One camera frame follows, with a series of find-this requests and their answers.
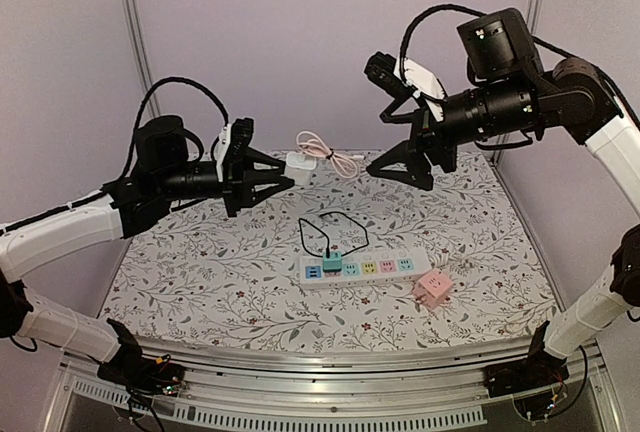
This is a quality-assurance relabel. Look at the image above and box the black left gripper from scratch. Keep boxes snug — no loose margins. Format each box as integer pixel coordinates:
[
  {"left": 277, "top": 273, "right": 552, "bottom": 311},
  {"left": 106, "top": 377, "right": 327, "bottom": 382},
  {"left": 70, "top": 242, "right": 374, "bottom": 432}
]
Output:
[{"left": 157, "top": 147, "right": 295, "bottom": 218}]

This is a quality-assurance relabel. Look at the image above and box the white USB charger block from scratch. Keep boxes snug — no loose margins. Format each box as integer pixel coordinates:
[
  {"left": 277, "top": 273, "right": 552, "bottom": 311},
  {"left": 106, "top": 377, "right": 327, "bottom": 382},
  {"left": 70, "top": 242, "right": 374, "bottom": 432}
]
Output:
[{"left": 284, "top": 151, "right": 317, "bottom": 186}]

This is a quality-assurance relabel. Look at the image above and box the pink charging cable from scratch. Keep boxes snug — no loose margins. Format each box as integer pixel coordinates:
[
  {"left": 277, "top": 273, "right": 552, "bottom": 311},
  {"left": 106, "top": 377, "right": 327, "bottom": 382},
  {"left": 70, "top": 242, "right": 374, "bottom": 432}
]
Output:
[{"left": 296, "top": 130, "right": 366, "bottom": 179}]

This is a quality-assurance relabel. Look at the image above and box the black USB cable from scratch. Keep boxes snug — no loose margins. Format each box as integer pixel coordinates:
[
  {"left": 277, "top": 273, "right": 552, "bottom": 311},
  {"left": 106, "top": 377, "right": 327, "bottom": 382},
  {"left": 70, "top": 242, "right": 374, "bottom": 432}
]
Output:
[{"left": 298, "top": 210, "right": 371, "bottom": 259}]

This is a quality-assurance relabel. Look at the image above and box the teal cube charger plug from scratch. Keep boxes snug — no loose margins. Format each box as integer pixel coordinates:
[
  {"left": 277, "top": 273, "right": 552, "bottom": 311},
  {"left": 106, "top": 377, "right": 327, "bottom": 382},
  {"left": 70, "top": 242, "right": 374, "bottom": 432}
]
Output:
[{"left": 322, "top": 250, "right": 343, "bottom": 274}]

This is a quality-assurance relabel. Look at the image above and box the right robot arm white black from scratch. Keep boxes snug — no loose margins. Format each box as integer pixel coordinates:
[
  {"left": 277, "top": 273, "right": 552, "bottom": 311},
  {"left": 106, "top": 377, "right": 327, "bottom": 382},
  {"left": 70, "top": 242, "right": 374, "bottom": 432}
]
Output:
[{"left": 364, "top": 8, "right": 639, "bottom": 397}]

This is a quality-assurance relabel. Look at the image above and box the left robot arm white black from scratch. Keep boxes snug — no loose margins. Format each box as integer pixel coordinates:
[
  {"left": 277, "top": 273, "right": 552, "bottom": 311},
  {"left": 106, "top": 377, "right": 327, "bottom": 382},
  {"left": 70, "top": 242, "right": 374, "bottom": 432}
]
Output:
[{"left": 1, "top": 115, "right": 294, "bottom": 395}]

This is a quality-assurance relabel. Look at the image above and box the floral patterned table mat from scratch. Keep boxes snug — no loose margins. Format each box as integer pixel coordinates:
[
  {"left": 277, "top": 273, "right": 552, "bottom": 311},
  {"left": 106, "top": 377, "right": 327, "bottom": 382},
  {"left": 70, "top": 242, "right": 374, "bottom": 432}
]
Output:
[{"left": 102, "top": 150, "right": 557, "bottom": 354}]

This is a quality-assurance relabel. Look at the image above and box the white colourful power strip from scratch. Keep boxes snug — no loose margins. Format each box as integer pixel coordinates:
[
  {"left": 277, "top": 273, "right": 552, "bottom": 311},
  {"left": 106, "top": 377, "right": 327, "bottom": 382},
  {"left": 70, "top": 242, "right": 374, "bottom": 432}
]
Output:
[{"left": 298, "top": 248, "right": 432, "bottom": 289}]

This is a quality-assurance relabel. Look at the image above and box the pink cube socket adapter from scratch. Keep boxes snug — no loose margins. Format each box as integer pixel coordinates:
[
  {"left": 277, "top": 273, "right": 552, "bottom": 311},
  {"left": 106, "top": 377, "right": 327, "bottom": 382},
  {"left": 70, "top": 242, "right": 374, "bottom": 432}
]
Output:
[{"left": 412, "top": 268, "right": 453, "bottom": 310}]

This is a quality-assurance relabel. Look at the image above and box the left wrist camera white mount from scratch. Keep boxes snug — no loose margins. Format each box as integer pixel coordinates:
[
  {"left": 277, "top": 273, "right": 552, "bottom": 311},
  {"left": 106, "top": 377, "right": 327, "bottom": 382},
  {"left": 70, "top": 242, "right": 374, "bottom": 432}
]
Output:
[{"left": 210, "top": 117, "right": 254, "bottom": 182}]

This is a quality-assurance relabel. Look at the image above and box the right aluminium frame post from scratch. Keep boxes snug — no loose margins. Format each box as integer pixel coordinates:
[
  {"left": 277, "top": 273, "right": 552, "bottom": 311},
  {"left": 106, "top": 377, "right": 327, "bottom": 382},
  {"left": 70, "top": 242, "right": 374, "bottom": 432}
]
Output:
[{"left": 492, "top": 0, "right": 551, "bottom": 168}]

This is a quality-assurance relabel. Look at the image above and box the aluminium frame post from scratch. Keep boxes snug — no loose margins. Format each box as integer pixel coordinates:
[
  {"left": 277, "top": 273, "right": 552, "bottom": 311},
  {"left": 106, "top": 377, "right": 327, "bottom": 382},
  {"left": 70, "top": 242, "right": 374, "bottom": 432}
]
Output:
[
  {"left": 492, "top": 0, "right": 551, "bottom": 168},
  {"left": 121, "top": 0, "right": 153, "bottom": 91}
]

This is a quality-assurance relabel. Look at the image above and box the aluminium front rail base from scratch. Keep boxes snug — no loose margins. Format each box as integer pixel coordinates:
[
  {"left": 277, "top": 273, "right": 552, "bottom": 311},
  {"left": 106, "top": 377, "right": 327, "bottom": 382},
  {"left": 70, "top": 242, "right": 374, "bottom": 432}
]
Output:
[{"left": 43, "top": 338, "right": 627, "bottom": 431}]

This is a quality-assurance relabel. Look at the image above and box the left aluminium frame post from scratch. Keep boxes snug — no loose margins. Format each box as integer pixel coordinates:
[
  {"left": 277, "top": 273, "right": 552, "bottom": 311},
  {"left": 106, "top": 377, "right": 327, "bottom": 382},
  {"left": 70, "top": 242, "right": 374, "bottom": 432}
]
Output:
[{"left": 121, "top": 0, "right": 153, "bottom": 91}]

